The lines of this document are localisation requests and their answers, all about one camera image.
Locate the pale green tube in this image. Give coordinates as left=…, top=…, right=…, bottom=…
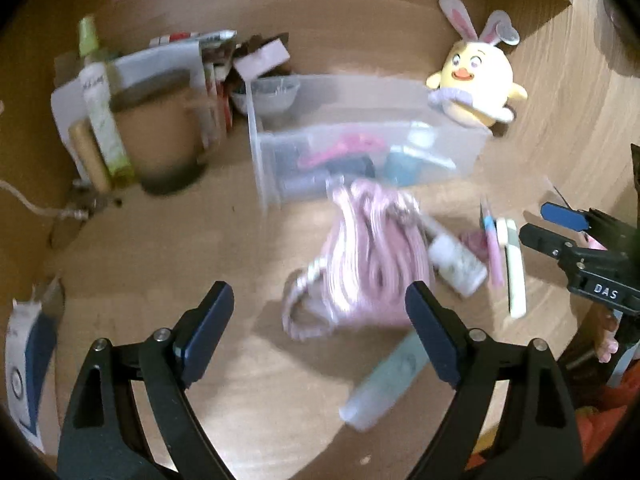
left=339, top=331, right=431, bottom=433

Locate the clear plastic storage bin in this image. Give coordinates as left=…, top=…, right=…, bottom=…
left=244, top=74, right=493, bottom=211

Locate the pink pen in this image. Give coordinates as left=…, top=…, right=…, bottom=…
left=480, top=199, right=505, bottom=288

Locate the pink hair clip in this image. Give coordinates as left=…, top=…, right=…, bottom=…
left=297, top=132, right=387, bottom=171

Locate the white cable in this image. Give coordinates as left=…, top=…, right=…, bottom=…
left=0, top=179, right=122, bottom=222

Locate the white box with brown bowl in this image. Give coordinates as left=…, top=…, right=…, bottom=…
left=50, top=37, right=233, bottom=186

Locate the yellow chick plush toy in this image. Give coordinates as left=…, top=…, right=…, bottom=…
left=425, top=0, right=529, bottom=129

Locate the pink rope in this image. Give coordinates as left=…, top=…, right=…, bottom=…
left=281, top=178, right=438, bottom=343

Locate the green spray bottle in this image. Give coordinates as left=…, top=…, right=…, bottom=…
left=76, top=15, right=137, bottom=188

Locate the blue and white packet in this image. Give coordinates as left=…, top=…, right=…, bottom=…
left=5, top=276, right=67, bottom=453

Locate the red cloth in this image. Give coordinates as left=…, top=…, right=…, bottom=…
left=470, top=387, right=636, bottom=473

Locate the tan cylindrical bottle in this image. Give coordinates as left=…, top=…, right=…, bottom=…
left=68, top=121, right=112, bottom=193

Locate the white nail file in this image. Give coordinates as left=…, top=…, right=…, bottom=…
left=502, top=217, right=528, bottom=320

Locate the teal bottle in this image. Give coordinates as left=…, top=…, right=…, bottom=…
left=384, top=146, right=458, bottom=187

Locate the small white bottle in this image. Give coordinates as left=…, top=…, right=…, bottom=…
left=427, top=235, right=488, bottom=298

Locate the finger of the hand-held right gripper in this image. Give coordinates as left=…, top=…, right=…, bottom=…
left=541, top=202, right=592, bottom=234
left=519, top=223, right=567, bottom=262

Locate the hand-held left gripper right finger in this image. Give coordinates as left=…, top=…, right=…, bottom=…
left=404, top=281, right=586, bottom=480

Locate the clear plastic bowl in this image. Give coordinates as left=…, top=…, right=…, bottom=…
left=230, top=77, right=302, bottom=117

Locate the pink cardboard box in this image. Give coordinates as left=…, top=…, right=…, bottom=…
left=233, top=40, right=292, bottom=82

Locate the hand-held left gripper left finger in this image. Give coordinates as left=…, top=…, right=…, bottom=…
left=56, top=281, right=236, bottom=480

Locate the black cylindrical container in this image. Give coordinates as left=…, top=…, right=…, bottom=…
left=322, top=156, right=377, bottom=180

